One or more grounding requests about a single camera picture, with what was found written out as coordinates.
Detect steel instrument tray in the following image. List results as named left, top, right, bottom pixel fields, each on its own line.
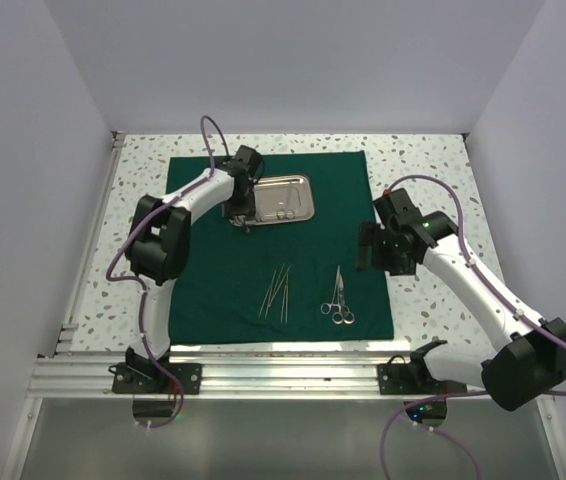
left=246, top=174, right=316, bottom=228

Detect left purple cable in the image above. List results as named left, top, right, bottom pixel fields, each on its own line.
left=106, top=115, right=187, bottom=431

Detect aluminium mounting rail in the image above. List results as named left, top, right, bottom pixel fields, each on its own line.
left=27, top=349, right=549, bottom=401

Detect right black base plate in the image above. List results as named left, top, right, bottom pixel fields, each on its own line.
left=377, top=363, right=467, bottom=395

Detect steel ring-handled forceps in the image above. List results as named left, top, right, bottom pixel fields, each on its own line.
left=320, top=266, right=342, bottom=315

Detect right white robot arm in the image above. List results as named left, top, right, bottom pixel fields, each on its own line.
left=356, top=189, right=566, bottom=411

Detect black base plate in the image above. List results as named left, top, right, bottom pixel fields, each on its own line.
left=377, top=363, right=467, bottom=395
left=108, top=362, right=202, bottom=395

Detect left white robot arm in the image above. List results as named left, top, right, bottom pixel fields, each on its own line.
left=123, top=146, right=264, bottom=393

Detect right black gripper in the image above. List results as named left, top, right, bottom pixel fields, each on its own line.
left=356, top=220, right=417, bottom=276

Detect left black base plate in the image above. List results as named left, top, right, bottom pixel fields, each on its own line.
left=108, top=362, right=202, bottom=395

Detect small steel scissors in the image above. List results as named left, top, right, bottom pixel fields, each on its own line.
left=276, top=185, right=296, bottom=220

